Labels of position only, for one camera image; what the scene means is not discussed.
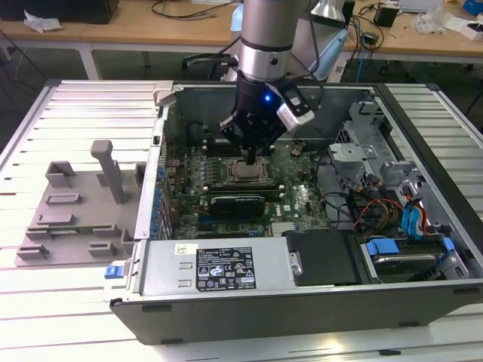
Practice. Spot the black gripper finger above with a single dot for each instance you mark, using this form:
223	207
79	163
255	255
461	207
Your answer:
234	132
275	137

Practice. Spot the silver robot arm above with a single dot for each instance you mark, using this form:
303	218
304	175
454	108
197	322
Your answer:
264	30

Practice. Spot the CPU socket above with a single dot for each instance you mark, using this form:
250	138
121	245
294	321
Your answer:
228	180

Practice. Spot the round coin cell battery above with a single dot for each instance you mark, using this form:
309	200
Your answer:
296	150

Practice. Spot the green motherboard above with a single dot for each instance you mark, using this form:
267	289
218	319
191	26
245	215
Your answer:
298	200

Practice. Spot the black graphics card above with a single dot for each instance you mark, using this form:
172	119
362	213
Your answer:
237	207

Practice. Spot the black plastic cover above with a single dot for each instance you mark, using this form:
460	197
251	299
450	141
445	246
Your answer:
320	256

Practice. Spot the wooden desk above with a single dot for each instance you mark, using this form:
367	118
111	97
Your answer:
151	32

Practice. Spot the black power adapter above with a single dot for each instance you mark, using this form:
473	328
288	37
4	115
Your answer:
370	38

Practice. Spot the grey power supply unit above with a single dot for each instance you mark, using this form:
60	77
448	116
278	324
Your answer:
166	264

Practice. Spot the hard disk in blue carrier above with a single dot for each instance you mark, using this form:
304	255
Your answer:
383	247

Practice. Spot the small black speaker box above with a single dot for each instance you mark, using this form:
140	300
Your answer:
385	16

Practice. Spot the grey parts rack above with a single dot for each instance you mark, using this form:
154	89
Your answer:
87	211

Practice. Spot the black and grey PC case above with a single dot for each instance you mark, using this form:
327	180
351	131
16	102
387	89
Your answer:
264	320

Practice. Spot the blue case latch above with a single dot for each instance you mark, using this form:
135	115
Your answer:
113	272

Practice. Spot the white flat device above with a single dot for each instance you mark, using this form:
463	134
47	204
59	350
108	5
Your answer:
419	4

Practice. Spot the clear plastic bag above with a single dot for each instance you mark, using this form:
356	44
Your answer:
430	19

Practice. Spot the black box on desk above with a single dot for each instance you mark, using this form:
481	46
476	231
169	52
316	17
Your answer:
75	9

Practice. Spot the white cardboard box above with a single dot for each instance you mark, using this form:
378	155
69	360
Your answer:
453	24

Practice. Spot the crumpled white paper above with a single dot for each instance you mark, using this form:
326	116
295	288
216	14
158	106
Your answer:
41	22

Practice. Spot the blue box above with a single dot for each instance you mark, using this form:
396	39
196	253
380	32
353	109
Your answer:
473	7

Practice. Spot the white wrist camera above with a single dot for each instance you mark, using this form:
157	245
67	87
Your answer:
292	118

